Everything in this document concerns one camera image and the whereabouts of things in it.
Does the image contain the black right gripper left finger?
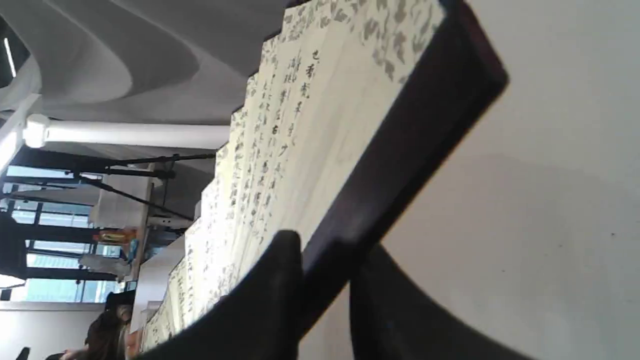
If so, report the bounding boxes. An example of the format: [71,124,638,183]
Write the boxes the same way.
[138,230,303,360]

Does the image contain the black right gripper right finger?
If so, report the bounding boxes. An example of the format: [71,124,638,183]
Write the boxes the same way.
[349,244,526,360]

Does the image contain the paper folding fan dark ribs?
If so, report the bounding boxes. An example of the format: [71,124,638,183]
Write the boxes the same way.
[138,0,506,356]

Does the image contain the white desk lamp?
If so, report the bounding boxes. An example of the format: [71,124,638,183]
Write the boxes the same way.
[0,92,231,170]

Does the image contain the dark haired person background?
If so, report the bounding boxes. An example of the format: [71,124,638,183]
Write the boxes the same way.
[46,290,137,360]

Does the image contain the black metal frame structure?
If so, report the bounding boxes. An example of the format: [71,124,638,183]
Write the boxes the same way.
[1,149,215,303]

